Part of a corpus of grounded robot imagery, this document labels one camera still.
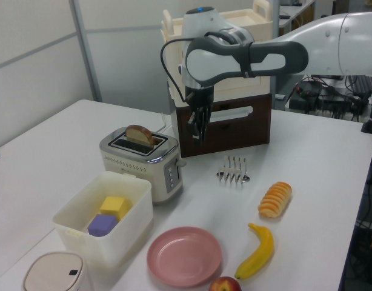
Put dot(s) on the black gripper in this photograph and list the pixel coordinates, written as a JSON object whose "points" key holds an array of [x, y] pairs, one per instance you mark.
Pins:
{"points": [[201, 97]]}

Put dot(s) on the cream and chrome toaster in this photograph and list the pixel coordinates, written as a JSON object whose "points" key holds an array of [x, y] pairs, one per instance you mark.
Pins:
{"points": [[134, 169]]}

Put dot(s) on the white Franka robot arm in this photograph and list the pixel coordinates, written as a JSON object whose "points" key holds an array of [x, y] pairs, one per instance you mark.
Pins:
{"points": [[355, 39]]}

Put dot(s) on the cream plastic storage box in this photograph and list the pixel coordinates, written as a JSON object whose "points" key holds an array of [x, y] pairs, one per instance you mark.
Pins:
{"points": [[234, 86]]}

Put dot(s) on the metal toast rack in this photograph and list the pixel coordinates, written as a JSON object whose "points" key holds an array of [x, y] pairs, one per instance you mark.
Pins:
{"points": [[233, 172]]}

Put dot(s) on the brown bread slice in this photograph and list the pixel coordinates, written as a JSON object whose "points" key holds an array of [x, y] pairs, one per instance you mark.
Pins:
{"points": [[139, 135]]}

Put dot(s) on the long orange striped bread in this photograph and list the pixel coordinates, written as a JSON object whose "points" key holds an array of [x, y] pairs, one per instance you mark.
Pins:
{"points": [[275, 200]]}

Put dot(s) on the yellow block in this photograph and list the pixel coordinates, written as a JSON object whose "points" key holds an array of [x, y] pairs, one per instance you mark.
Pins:
{"points": [[113, 204]]}

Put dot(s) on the white plastic container box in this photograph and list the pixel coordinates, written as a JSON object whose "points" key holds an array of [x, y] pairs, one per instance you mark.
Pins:
{"points": [[125, 230]]}

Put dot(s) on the pink plate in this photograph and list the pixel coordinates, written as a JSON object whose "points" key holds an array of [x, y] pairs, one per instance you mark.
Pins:
{"points": [[183, 257]]}

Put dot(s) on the purple block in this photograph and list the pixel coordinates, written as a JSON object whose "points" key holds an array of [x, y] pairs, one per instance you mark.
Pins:
{"points": [[101, 225]]}

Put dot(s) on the yellow banana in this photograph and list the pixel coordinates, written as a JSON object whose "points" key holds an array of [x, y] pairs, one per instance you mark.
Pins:
{"points": [[258, 254]]}

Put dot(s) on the white background desk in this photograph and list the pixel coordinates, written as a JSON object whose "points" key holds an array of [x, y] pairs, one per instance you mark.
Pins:
{"points": [[295, 12]]}

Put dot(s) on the red apple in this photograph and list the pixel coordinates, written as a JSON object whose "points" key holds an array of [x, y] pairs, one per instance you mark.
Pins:
{"points": [[224, 285]]}

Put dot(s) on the black keyboard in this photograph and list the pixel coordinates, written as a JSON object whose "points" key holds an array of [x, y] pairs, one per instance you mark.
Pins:
{"points": [[360, 86]]}

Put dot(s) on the small cream lidded bin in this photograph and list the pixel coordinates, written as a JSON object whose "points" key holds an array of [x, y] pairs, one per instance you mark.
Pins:
{"points": [[52, 272]]}

